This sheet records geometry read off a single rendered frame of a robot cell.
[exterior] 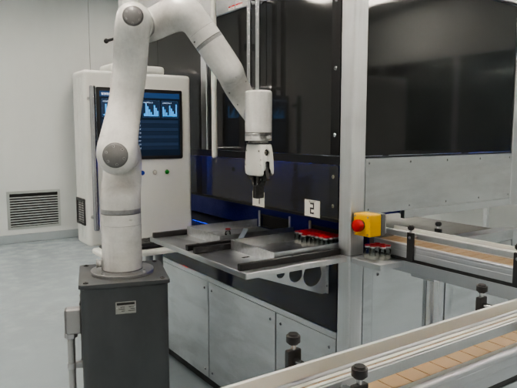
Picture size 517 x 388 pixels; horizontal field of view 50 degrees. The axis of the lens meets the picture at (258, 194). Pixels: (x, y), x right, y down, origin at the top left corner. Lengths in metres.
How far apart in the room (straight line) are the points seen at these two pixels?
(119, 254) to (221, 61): 0.65
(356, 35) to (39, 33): 5.64
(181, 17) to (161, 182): 1.04
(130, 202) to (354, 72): 0.81
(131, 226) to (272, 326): 0.84
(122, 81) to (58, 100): 5.44
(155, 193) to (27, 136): 4.57
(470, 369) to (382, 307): 1.12
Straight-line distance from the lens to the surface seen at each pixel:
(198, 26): 1.69
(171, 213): 2.58
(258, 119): 1.68
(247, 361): 2.49
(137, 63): 1.67
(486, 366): 0.96
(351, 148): 1.81
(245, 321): 2.44
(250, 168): 1.72
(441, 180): 2.16
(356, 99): 1.82
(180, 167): 2.58
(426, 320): 1.87
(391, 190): 1.95
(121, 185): 1.72
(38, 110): 7.04
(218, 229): 2.30
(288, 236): 2.08
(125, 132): 1.63
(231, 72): 1.68
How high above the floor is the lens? 1.29
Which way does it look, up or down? 6 degrees down
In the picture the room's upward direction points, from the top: straight up
